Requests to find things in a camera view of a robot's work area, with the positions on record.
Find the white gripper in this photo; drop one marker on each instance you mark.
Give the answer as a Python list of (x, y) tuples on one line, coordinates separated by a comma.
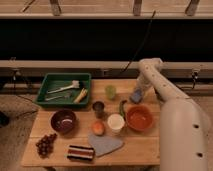
[(142, 85)]

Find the blue sponge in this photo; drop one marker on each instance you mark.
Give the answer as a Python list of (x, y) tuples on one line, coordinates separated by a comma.
[(136, 96)]

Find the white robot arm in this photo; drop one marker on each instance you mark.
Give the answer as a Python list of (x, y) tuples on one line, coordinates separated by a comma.
[(183, 125)]

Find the orange bowl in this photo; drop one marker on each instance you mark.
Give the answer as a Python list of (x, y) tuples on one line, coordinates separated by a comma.
[(139, 118)]

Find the purple bowl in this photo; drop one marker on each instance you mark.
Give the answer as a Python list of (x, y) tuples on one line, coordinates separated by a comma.
[(63, 121)]

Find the green cucumber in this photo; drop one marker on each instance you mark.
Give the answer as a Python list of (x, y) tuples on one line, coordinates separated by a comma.
[(121, 108)]

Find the green plastic cup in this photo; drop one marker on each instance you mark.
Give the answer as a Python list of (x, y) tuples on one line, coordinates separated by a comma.
[(110, 92)]

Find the white cup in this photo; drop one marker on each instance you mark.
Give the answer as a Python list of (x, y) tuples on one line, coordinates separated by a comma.
[(115, 123)]

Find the dark metal cup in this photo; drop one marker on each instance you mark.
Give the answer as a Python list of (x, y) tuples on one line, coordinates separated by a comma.
[(98, 108)]

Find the orange peach fruit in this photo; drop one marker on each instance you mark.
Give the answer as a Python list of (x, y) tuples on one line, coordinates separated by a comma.
[(98, 128)]

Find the grey blue cloth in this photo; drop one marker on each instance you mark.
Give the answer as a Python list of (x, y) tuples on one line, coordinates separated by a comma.
[(104, 144)]

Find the white dish brush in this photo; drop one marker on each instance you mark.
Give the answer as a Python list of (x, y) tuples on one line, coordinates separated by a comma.
[(74, 84)]

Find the green plastic tray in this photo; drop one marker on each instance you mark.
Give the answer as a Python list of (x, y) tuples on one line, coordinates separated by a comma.
[(65, 90)]

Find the silver fork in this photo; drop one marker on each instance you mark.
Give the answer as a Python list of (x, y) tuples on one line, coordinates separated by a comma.
[(57, 97)]

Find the striped folded cloth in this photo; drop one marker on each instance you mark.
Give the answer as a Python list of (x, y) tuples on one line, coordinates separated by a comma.
[(80, 153)]

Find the bunch of red grapes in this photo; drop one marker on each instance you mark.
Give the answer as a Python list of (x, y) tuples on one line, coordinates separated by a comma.
[(45, 145)]

